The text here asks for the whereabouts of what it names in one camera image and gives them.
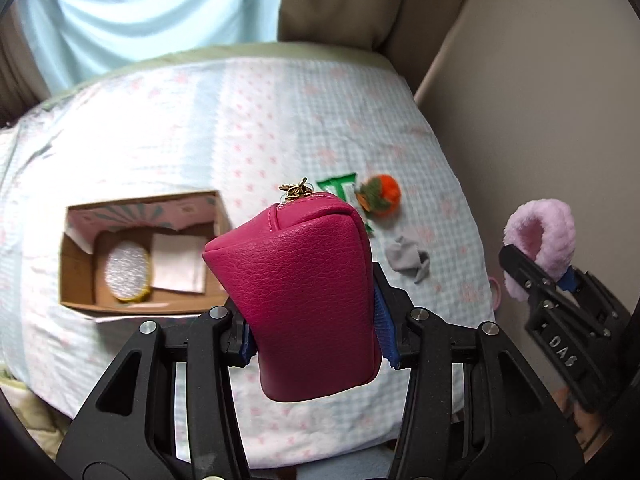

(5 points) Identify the pink fluffy plush item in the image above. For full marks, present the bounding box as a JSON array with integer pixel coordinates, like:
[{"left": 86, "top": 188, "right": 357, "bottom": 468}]
[{"left": 499, "top": 198, "right": 576, "bottom": 301}]

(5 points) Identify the grey cloth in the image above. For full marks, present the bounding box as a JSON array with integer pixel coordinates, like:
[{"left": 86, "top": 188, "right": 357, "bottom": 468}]
[{"left": 385, "top": 235, "right": 431, "bottom": 284}]

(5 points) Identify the magenta leather pouch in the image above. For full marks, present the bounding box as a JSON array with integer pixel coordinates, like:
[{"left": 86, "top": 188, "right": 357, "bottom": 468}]
[{"left": 203, "top": 192, "right": 382, "bottom": 402}]

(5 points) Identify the orange green pompom ball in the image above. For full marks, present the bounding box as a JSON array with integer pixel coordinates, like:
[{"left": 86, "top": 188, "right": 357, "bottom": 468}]
[{"left": 356, "top": 174, "right": 401, "bottom": 217}]

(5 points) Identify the white paper napkin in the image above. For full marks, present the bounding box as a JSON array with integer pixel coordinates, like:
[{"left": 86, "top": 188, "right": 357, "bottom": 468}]
[{"left": 151, "top": 233, "right": 206, "bottom": 294}]

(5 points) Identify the cardboard box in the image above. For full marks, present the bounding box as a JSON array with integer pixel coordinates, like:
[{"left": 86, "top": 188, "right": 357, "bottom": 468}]
[{"left": 60, "top": 191, "right": 229, "bottom": 316}]

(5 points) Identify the checkered floral bed sheet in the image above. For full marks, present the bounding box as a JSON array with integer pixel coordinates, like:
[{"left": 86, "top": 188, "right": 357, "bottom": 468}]
[{"left": 0, "top": 55, "right": 497, "bottom": 470}]

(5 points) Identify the beige curtain right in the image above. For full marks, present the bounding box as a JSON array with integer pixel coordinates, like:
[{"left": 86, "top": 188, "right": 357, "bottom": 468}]
[{"left": 278, "top": 0, "right": 468, "bottom": 92}]

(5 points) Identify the light blue curtain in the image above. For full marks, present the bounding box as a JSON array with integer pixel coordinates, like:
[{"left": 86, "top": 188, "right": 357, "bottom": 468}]
[{"left": 17, "top": 0, "right": 281, "bottom": 93}]

